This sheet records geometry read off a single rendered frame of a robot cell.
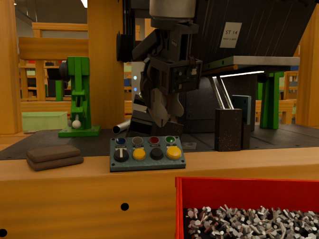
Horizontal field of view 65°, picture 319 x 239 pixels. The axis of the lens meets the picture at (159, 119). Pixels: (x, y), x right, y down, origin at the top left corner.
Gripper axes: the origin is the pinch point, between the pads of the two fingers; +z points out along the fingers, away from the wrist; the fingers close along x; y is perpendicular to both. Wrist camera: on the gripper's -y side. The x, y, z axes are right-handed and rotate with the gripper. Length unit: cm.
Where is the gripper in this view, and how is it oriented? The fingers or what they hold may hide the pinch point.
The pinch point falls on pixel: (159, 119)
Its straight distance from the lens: 53.0
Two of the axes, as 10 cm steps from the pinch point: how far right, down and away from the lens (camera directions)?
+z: -0.5, 8.9, 4.5
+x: 8.5, -2.0, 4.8
